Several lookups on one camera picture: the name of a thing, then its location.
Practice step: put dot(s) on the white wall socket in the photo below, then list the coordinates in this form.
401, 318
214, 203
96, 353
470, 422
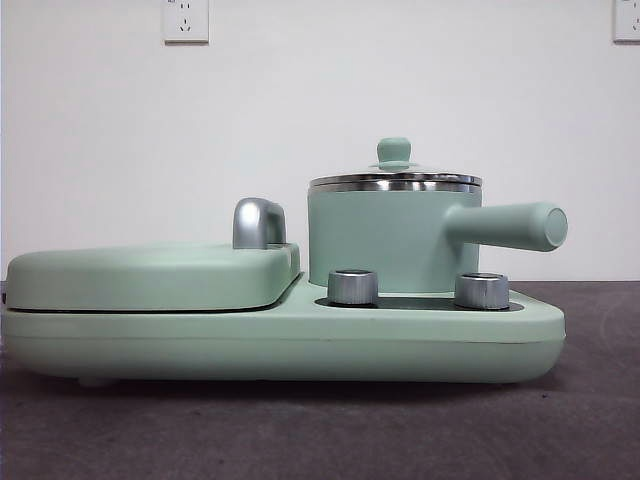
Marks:
186, 22
627, 20

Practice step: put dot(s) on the silver control knob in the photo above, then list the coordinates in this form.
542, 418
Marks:
481, 291
352, 287

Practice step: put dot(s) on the mint green hinged griddle cover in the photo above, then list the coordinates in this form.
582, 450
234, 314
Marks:
150, 275

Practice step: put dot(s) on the black control panel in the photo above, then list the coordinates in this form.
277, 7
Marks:
415, 303

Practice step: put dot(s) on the mint green cooker base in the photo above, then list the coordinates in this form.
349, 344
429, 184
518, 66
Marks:
280, 345

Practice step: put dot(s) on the mint green steamer pot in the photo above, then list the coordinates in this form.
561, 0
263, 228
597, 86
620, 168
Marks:
390, 235

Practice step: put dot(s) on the glass lid with green knob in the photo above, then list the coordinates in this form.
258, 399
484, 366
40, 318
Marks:
394, 150

